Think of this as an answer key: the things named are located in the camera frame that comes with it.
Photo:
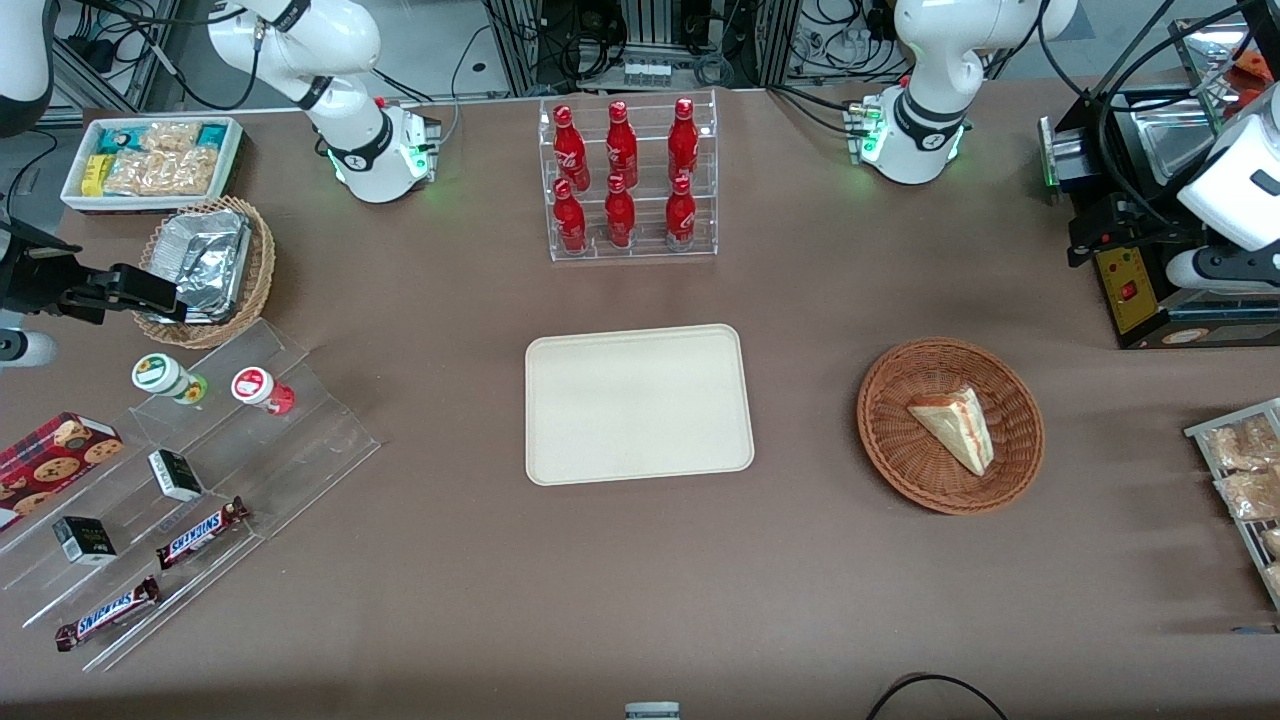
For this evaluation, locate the brown wicker basket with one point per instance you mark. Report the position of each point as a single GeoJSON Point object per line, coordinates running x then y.
{"type": "Point", "coordinates": [900, 450]}

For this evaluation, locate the light tan wicker basket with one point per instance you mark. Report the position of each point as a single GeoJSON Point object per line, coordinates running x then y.
{"type": "Point", "coordinates": [262, 270]}

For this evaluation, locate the small black box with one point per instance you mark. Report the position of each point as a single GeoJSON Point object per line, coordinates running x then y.
{"type": "Point", "coordinates": [176, 475]}
{"type": "Point", "coordinates": [85, 540]}

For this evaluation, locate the white power strip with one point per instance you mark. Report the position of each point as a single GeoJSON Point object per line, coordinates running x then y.
{"type": "Point", "coordinates": [647, 74]}

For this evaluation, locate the red cola bottle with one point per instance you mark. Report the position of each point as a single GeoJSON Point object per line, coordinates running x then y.
{"type": "Point", "coordinates": [570, 220]}
{"type": "Point", "coordinates": [620, 215]}
{"type": "Point", "coordinates": [680, 215]}
{"type": "Point", "coordinates": [621, 145]}
{"type": "Point", "coordinates": [683, 140]}
{"type": "Point", "coordinates": [570, 145]}

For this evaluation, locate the white plastic snack bin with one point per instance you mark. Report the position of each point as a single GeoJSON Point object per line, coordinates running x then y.
{"type": "Point", "coordinates": [75, 195]}

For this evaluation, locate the yellow snack package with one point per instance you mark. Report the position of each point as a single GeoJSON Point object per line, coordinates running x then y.
{"type": "Point", "coordinates": [95, 175]}

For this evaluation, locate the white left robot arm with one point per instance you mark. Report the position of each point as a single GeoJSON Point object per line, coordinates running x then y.
{"type": "Point", "coordinates": [925, 70]}

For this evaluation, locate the silver foil container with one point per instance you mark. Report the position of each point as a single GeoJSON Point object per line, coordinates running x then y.
{"type": "Point", "coordinates": [205, 260]}

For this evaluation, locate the teal snack package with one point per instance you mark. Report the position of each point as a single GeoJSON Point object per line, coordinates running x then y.
{"type": "Point", "coordinates": [211, 136]}
{"type": "Point", "coordinates": [116, 140]}

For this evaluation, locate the red lid cup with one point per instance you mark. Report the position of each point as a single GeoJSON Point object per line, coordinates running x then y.
{"type": "Point", "coordinates": [255, 386]}

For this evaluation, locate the clear acrylic stepped display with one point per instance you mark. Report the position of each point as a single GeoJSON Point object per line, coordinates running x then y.
{"type": "Point", "coordinates": [300, 440]}

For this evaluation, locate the clear acrylic bottle rack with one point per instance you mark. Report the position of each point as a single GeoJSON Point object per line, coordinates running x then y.
{"type": "Point", "coordinates": [645, 250]}

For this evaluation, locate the large clear cracker bag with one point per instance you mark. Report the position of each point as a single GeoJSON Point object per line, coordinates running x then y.
{"type": "Point", "coordinates": [165, 172]}

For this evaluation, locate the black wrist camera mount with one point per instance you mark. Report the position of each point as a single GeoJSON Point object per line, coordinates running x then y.
{"type": "Point", "coordinates": [30, 280]}

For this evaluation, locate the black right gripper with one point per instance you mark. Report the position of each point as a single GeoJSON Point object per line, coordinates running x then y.
{"type": "Point", "coordinates": [32, 281]}

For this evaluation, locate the triangle sandwich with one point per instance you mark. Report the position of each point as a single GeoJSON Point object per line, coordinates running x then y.
{"type": "Point", "coordinates": [955, 425]}

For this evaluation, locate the black hot food display machine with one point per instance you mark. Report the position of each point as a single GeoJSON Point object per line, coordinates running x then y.
{"type": "Point", "coordinates": [1150, 310]}

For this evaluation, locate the green lid cup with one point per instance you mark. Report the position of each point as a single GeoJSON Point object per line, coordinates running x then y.
{"type": "Point", "coordinates": [160, 373]}

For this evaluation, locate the grey device edge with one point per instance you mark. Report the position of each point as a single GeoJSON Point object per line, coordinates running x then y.
{"type": "Point", "coordinates": [652, 712]}

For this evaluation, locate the red cookie box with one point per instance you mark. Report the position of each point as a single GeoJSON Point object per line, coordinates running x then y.
{"type": "Point", "coordinates": [50, 465]}

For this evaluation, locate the small clear cracker bag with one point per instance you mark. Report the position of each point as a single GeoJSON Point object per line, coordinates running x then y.
{"type": "Point", "coordinates": [172, 135]}

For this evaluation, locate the brown snickers bar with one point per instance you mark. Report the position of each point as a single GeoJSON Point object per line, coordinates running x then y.
{"type": "Point", "coordinates": [200, 533]}
{"type": "Point", "coordinates": [108, 613]}

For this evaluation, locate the beige plastic tray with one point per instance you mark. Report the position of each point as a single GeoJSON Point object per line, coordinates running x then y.
{"type": "Point", "coordinates": [640, 405]}

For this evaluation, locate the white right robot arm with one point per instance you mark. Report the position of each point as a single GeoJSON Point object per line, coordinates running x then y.
{"type": "Point", "coordinates": [362, 150]}

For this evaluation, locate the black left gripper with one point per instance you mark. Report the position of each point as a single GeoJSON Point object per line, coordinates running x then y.
{"type": "Point", "coordinates": [1146, 217]}

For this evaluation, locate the clear bagged pastry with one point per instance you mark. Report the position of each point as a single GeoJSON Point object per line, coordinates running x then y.
{"type": "Point", "coordinates": [1272, 542]}
{"type": "Point", "coordinates": [1240, 445]}
{"type": "Point", "coordinates": [1250, 495]}

